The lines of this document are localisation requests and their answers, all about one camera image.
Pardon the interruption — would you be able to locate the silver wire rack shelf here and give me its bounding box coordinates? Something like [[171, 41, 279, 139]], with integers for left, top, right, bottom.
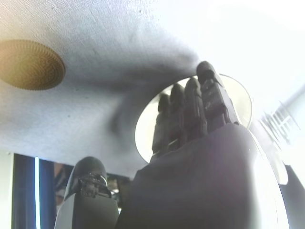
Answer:
[[258, 100, 302, 146]]

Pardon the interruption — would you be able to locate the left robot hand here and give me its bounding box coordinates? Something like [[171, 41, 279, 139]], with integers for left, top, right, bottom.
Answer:
[[54, 61, 289, 229]]

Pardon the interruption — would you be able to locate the white column with light strip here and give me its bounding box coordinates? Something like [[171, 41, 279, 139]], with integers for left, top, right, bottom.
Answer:
[[0, 151, 57, 229]]

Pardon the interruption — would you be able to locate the brown round ridged cookie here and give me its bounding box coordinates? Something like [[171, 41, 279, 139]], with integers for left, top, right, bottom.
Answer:
[[0, 39, 67, 91]]

